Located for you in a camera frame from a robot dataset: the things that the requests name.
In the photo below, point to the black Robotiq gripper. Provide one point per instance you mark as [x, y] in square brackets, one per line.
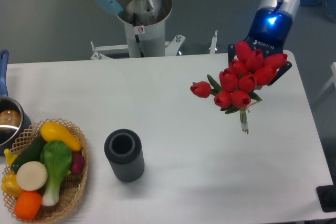
[268, 33]

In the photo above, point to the red tulip bouquet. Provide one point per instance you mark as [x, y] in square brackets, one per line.
[246, 72]

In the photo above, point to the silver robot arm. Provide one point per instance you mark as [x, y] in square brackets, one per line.
[288, 7]

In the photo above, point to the black device at edge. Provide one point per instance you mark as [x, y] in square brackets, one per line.
[326, 195]

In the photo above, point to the dark grey ribbed vase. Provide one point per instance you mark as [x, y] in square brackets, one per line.
[123, 149]

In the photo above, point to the purple red radish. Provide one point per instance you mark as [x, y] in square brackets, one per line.
[78, 163]

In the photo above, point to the yellow squash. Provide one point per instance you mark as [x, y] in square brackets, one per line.
[52, 131]

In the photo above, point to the green bok choy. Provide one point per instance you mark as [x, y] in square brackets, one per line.
[56, 156]

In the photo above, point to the woven wicker basket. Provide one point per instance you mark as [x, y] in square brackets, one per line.
[72, 187]

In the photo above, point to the dark green cucumber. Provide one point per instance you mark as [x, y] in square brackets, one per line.
[31, 153]

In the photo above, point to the beige round disc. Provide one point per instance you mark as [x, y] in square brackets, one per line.
[31, 176]

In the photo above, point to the yellow banana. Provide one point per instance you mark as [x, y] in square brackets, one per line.
[9, 156]

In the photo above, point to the orange fruit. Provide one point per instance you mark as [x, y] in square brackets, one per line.
[28, 205]

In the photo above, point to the yellow bell pepper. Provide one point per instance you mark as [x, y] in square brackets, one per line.
[11, 186]

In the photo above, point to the white frame at right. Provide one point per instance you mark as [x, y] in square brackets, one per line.
[327, 89]

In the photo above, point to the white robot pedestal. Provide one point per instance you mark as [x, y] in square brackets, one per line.
[144, 25]

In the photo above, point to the blue handled saucepan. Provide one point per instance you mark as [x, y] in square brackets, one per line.
[13, 118]

